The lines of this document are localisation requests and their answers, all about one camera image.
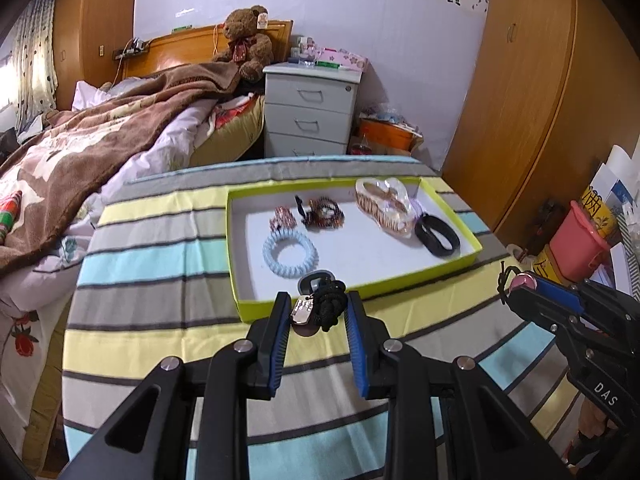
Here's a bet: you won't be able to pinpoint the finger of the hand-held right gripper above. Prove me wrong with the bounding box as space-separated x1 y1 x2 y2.
502 285 561 333
532 272 586 313

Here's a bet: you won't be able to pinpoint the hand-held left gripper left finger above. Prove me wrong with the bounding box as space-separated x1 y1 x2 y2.
60 291 293 480

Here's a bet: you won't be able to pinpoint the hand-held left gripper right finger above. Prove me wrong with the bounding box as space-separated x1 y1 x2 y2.
345 290 571 480

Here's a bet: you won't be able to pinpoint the pink charm with black cord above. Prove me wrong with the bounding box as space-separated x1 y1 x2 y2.
496 261 538 306

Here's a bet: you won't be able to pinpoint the black cord metal tag keychain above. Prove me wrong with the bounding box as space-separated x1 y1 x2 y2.
291 269 347 337

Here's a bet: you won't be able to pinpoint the green-rimmed white box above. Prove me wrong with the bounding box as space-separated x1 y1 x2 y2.
226 176 483 324

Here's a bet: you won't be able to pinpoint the light blue spiral hair tie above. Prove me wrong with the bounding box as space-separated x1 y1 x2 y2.
262 227 320 278

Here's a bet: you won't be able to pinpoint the brown beaded hair accessory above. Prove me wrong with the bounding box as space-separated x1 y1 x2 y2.
295 195 345 231

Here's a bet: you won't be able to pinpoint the beige clear hair claw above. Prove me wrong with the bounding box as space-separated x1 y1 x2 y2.
355 177 426 241

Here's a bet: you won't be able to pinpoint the person's right hand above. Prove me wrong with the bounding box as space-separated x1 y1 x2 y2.
579 397 618 443

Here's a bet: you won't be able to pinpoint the yellow cardboard box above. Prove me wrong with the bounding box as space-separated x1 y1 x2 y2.
530 245 568 281

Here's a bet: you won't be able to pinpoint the pink plastic bucket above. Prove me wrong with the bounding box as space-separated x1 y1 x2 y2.
549 200 612 283

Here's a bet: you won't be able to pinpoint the yellow printed paper bag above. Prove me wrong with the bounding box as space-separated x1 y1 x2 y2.
580 185 618 233

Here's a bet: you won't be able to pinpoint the pink rhinestone hair clip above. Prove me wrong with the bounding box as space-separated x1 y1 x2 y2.
270 206 300 233

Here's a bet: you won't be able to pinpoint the black hair band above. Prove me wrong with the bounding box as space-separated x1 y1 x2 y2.
414 212 461 259

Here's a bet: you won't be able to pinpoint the white paper sheets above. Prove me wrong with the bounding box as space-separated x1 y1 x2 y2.
592 145 640 301

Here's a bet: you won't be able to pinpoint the striped tablecloth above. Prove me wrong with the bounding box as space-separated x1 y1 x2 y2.
62 156 591 480

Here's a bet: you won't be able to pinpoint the large wooden wardrobe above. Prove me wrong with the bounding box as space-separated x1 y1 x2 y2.
442 0 640 256

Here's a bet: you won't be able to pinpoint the orange plastic basin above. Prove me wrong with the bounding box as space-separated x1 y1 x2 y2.
357 119 416 153

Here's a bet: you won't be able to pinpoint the crumpled plastic packaging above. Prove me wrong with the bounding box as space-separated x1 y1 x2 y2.
362 105 418 131

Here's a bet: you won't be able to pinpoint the grey three-drawer nightstand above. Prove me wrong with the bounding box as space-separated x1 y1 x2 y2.
262 62 362 158

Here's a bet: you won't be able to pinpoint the white floral quilt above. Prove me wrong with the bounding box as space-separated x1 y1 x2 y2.
0 80 221 461

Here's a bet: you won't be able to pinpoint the red white patterned cloth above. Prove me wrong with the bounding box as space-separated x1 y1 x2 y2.
207 94 261 136

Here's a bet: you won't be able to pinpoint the brown fleece blanket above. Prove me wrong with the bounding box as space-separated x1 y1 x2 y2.
0 62 241 276

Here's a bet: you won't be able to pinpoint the pink floral box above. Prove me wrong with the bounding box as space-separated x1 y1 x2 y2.
316 46 370 73

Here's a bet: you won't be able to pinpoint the red green striped roll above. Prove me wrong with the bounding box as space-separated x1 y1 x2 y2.
0 191 23 246

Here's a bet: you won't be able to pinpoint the wooden bed headboard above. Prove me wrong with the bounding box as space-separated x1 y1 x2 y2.
117 20 295 81

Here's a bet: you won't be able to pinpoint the brown teddy bear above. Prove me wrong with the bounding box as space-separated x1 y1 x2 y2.
210 5 275 83

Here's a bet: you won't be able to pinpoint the power strip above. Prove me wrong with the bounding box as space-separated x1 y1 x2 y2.
112 39 151 58

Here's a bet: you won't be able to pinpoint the dark cloth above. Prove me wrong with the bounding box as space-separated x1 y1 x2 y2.
0 127 21 161

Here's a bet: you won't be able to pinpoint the dotted curtain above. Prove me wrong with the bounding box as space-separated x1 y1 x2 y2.
12 0 58 133

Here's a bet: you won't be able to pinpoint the wooden wardrobe with star stickers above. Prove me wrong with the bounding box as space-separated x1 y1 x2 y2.
52 0 141 111

